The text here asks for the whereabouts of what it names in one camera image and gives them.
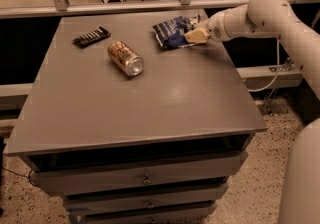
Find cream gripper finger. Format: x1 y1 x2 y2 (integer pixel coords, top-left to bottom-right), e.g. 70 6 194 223
184 27 210 44

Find blue chip bag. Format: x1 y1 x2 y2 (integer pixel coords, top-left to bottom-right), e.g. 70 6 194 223
152 15 200 49

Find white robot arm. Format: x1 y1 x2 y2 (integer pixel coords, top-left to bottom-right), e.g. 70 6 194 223
185 0 320 224

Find gold soda can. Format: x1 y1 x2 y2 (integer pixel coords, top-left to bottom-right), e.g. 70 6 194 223
107 40 144 77

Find black snack bar wrapper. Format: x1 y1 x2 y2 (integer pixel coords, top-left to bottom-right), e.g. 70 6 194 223
72 26 111 49

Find grey drawer cabinet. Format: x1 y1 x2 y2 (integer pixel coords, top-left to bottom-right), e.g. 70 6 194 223
5 12 265 224

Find top drawer knob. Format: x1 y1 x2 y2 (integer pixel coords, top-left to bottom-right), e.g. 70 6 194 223
142 175 152 185

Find drawer knob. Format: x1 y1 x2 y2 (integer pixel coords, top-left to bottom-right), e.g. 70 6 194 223
147 201 155 209
142 175 152 185

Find middle drawer knob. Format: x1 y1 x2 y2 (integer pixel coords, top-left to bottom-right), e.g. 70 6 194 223
147 201 155 209

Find white cable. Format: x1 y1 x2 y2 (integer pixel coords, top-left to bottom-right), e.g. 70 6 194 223
248 37 282 93

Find thin black floor cable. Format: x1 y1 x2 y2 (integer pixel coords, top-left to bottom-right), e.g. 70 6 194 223
1 166 39 188

